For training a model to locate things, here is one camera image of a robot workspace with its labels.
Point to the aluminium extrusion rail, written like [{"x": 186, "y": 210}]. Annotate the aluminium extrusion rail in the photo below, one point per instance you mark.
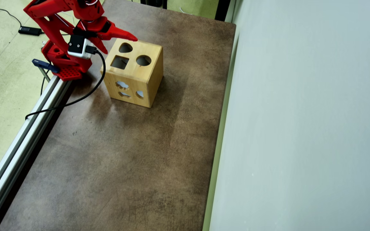
[{"x": 18, "y": 147}]

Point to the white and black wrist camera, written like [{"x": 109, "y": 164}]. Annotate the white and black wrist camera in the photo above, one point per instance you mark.
[{"x": 79, "y": 46}]

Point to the blue clamp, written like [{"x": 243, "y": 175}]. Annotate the blue clamp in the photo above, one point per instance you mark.
[{"x": 45, "y": 65}]

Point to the red robot arm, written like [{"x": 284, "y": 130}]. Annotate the red robot arm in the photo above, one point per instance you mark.
[{"x": 48, "y": 27}]

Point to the black furniture base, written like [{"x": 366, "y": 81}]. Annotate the black furniture base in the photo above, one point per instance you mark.
[{"x": 154, "y": 3}]

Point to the wooden shape sorter box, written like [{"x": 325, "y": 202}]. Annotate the wooden shape sorter box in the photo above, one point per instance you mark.
[{"x": 133, "y": 83}]

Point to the black power adapter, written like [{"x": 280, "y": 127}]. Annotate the black power adapter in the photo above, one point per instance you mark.
[{"x": 30, "y": 30}]

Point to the red robot base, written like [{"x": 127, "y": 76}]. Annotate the red robot base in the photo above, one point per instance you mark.
[{"x": 72, "y": 67}]

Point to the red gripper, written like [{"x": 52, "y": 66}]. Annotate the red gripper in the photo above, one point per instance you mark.
[{"x": 110, "y": 29}]

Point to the dark vertical post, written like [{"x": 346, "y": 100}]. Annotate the dark vertical post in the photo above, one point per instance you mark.
[{"x": 222, "y": 9}]

